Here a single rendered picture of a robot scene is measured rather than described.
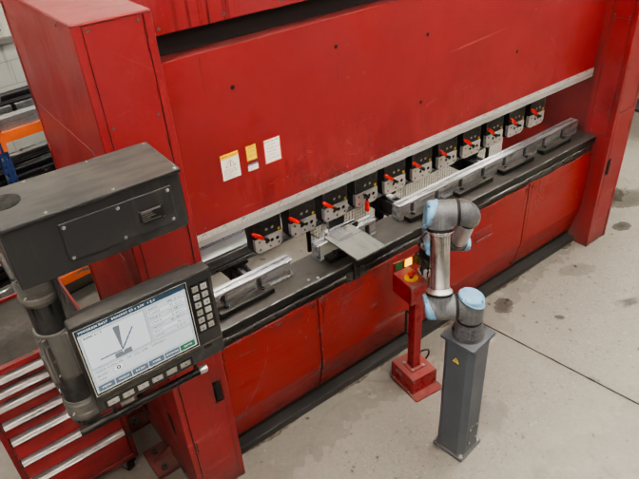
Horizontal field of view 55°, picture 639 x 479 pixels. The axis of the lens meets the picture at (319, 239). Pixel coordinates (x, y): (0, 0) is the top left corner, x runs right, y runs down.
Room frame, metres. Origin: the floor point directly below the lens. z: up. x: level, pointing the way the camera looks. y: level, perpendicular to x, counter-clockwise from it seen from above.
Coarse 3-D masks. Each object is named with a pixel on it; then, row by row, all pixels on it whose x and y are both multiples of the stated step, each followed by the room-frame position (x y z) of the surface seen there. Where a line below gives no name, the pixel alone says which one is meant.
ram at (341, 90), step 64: (384, 0) 2.85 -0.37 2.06; (448, 0) 3.02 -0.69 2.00; (512, 0) 3.30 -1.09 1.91; (576, 0) 3.66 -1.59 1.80; (192, 64) 2.23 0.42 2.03; (256, 64) 2.39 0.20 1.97; (320, 64) 2.57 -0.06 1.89; (384, 64) 2.78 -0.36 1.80; (448, 64) 3.04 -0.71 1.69; (512, 64) 3.34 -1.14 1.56; (576, 64) 3.73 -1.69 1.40; (192, 128) 2.21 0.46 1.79; (256, 128) 2.37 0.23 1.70; (320, 128) 2.56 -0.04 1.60; (384, 128) 2.78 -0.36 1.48; (448, 128) 3.05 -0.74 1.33; (192, 192) 2.18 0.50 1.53; (256, 192) 2.34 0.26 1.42; (320, 192) 2.55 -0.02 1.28
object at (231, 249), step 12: (432, 168) 3.39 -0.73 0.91; (348, 204) 2.99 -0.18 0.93; (216, 240) 2.63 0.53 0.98; (228, 240) 2.62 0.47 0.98; (240, 240) 2.62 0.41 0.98; (204, 252) 2.54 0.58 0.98; (216, 252) 2.53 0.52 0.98; (228, 252) 2.53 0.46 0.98; (240, 252) 2.57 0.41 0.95; (252, 252) 2.62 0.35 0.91; (216, 264) 2.49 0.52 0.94; (228, 264) 2.53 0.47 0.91
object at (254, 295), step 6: (258, 288) 2.32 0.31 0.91; (270, 288) 2.31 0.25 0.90; (246, 294) 2.28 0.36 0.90; (252, 294) 2.27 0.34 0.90; (258, 294) 2.27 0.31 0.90; (264, 294) 2.28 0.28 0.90; (270, 294) 2.29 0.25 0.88; (234, 300) 2.23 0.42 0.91; (240, 300) 2.23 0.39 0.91; (246, 300) 2.23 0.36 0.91; (252, 300) 2.24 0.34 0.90; (258, 300) 2.25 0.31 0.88; (222, 306) 2.20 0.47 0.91; (234, 306) 2.19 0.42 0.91; (240, 306) 2.20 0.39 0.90; (246, 306) 2.22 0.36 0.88; (222, 312) 2.16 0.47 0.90; (228, 312) 2.16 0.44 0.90; (234, 312) 2.18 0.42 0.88; (222, 318) 2.14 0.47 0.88
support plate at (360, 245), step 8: (360, 232) 2.60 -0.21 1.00; (328, 240) 2.55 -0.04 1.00; (336, 240) 2.53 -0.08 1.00; (344, 240) 2.53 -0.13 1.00; (352, 240) 2.52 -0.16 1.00; (360, 240) 2.52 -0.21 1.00; (368, 240) 2.51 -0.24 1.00; (376, 240) 2.51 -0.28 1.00; (344, 248) 2.46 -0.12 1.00; (352, 248) 2.46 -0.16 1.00; (360, 248) 2.45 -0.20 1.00; (368, 248) 2.45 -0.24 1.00; (376, 248) 2.44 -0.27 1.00; (352, 256) 2.39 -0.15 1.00; (360, 256) 2.39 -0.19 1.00
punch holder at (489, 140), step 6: (492, 120) 3.27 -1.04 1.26; (498, 120) 3.31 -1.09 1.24; (486, 126) 3.25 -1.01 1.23; (492, 126) 3.27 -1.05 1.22; (498, 126) 3.31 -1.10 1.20; (486, 132) 3.24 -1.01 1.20; (498, 132) 3.31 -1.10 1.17; (480, 138) 3.28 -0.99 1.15; (486, 138) 3.24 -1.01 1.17; (492, 138) 3.27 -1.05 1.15; (498, 138) 3.31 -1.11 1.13; (480, 144) 3.28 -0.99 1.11; (486, 144) 3.25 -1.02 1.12; (492, 144) 3.28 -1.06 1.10
